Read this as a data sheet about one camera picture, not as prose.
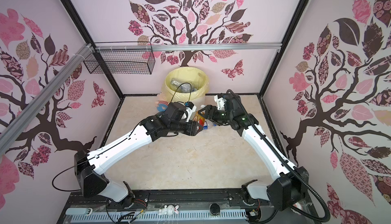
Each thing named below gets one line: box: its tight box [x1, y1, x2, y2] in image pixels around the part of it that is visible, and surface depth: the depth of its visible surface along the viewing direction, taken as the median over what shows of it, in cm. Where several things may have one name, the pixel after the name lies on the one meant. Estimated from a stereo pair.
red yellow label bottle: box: [192, 110, 206, 130], surface depth 72 cm
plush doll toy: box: [154, 100, 170, 112], surface depth 109 cm
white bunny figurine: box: [158, 204, 180, 216], surface depth 71 cm
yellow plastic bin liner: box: [163, 66, 210, 103], surface depth 98 cm
